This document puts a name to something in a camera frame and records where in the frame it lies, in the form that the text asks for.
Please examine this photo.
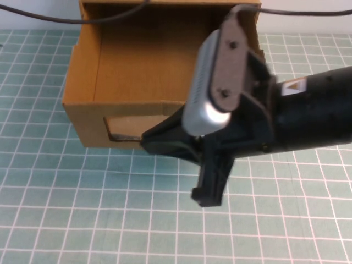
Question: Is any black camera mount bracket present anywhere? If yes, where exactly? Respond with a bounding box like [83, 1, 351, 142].
[241, 51, 278, 116]

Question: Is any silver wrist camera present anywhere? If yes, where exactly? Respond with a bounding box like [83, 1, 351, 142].
[182, 4, 250, 137]

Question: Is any black cable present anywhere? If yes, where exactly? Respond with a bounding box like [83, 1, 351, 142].
[236, 4, 352, 17]
[0, 0, 151, 25]

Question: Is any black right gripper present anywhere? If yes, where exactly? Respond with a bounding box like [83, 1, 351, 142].
[141, 95, 276, 208]

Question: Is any cardboard box sleeve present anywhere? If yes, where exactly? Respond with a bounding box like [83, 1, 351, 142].
[79, 0, 261, 51]

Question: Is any green white-grid tablecloth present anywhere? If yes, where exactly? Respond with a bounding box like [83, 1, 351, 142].
[0, 29, 352, 264]

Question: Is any cardboard drawer with wavy-edged window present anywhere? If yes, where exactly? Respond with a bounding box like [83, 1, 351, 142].
[62, 2, 265, 151]

